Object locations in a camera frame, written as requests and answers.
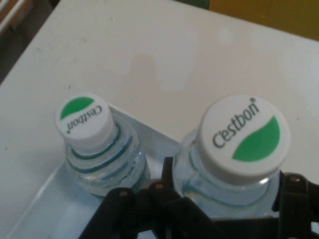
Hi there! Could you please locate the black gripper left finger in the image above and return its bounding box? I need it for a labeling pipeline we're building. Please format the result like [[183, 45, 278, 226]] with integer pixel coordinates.
[[93, 156, 213, 239]]

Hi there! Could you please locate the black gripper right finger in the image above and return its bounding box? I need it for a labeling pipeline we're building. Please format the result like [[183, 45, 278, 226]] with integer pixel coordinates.
[[271, 171, 319, 239]]

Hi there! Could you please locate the clear water bottle green label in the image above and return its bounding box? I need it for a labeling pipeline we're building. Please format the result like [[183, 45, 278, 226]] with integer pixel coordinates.
[[172, 97, 292, 221], [55, 92, 152, 199]]

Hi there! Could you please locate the white box blue side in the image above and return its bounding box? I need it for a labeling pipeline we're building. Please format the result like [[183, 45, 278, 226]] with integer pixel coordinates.
[[11, 104, 180, 239]]

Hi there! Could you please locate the brown slatted object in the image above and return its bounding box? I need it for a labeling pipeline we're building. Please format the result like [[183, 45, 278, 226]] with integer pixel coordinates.
[[0, 0, 33, 34]]

